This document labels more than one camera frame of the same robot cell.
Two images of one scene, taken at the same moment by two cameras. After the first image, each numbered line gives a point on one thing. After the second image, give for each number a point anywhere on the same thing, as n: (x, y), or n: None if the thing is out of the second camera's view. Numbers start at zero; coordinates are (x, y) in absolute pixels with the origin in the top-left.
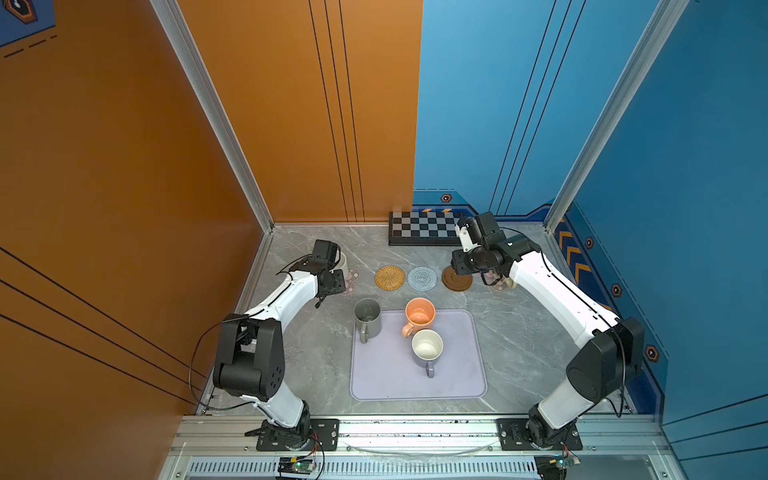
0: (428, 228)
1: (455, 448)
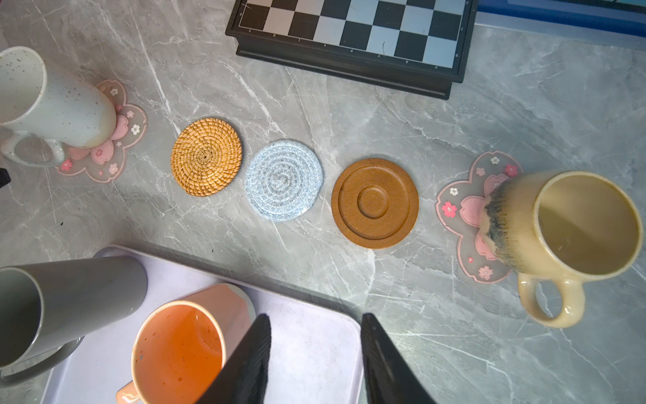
0: (417, 46)
1: None
